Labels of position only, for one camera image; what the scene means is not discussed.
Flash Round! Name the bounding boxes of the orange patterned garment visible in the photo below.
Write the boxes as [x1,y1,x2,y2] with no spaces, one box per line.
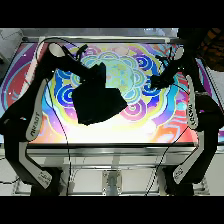
[196,28,224,69]

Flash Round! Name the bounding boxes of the black pants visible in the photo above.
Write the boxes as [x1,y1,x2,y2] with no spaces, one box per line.
[71,61,130,127]

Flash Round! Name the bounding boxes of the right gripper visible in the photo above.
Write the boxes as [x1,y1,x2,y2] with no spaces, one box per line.
[150,74,168,90]

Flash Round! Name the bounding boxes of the silver frame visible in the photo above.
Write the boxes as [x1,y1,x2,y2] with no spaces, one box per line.
[0,33,224,197]

